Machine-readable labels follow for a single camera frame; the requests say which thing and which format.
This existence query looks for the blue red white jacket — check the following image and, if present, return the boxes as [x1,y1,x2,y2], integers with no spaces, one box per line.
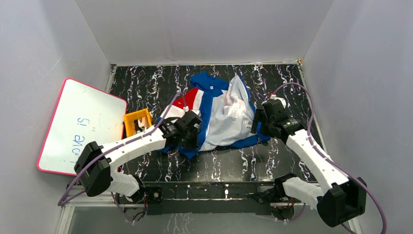
[162,72,270,159]

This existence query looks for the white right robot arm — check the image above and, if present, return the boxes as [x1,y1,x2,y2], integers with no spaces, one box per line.
[251,96,366,227]

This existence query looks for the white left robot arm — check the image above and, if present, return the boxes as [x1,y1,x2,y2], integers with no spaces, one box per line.
[74,110,202,203]

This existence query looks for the orange plastic box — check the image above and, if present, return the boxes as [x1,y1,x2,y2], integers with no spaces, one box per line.
[124,108,152,137]

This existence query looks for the pink-framed whiteboard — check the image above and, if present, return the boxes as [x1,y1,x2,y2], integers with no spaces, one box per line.
[37,78,127,176]

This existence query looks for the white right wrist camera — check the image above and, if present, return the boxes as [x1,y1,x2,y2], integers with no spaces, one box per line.
[270,94,286,109]

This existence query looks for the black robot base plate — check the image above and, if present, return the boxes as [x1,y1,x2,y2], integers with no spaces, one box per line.
[116,180,307,223]

